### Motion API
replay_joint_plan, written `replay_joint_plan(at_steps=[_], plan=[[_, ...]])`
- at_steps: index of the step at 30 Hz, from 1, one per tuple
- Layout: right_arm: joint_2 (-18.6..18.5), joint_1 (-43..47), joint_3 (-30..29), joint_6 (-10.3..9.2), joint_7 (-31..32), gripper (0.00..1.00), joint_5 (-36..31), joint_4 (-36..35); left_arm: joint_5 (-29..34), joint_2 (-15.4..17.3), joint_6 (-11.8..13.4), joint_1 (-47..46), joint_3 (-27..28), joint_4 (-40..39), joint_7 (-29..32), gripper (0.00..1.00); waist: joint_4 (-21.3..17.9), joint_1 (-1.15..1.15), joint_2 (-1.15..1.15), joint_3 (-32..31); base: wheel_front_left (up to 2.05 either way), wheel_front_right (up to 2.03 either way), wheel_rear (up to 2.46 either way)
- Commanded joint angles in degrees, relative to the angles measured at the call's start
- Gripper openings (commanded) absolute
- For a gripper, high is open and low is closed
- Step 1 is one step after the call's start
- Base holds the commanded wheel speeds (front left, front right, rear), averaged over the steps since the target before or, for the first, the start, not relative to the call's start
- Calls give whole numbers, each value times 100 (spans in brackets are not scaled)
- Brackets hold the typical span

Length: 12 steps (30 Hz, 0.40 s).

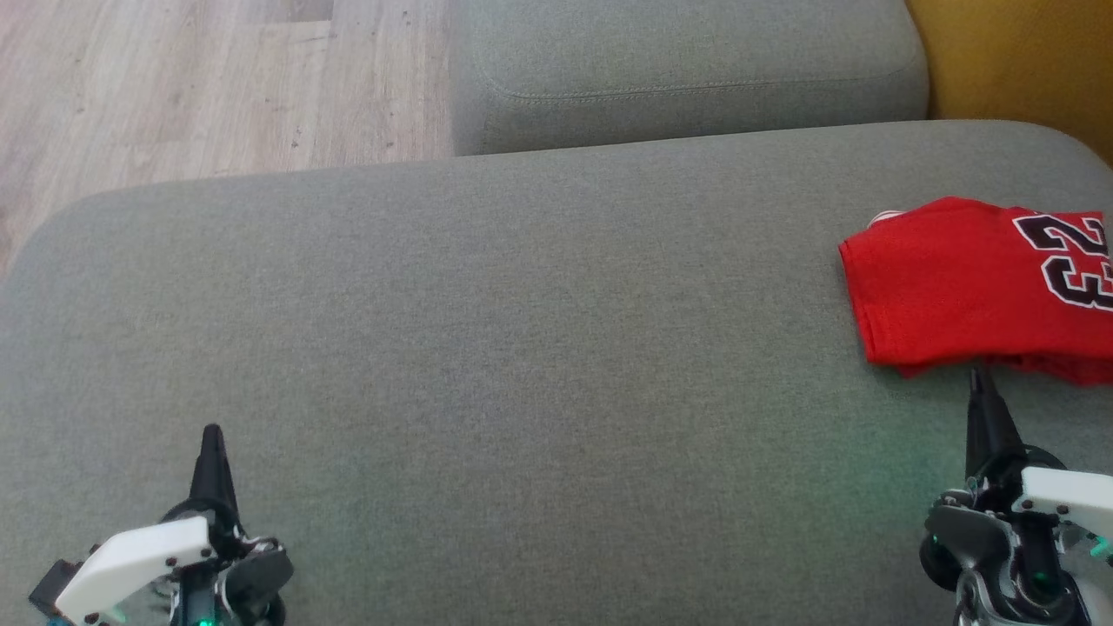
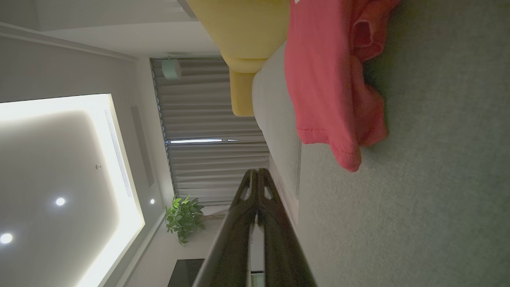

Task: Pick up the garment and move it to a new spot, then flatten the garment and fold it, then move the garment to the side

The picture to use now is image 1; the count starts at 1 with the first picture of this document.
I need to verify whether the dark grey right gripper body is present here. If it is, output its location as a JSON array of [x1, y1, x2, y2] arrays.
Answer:
[[920, 474, 1113, 626]]

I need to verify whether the red and white shirt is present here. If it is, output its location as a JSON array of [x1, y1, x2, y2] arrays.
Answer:
[[837, 196, 1113, 366]]

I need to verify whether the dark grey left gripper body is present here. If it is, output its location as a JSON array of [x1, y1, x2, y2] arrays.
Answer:
[[161, 503, 295, 626]]

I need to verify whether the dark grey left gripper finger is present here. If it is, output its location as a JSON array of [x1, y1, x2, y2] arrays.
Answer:
[[187, 424, 215, 523], [213, 424, 243, 527]]

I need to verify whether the red garment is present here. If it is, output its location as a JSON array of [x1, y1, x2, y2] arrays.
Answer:
[[896, 348, 1113, 386]]

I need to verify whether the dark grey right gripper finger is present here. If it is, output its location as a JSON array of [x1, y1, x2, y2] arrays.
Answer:
[[979, 370, 1028, 484], [965, 365, 993, 484]]

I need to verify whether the wide yellow sofa backrest cushion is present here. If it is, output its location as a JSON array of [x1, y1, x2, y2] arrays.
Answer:
[[904, 0, 1113, 168]]

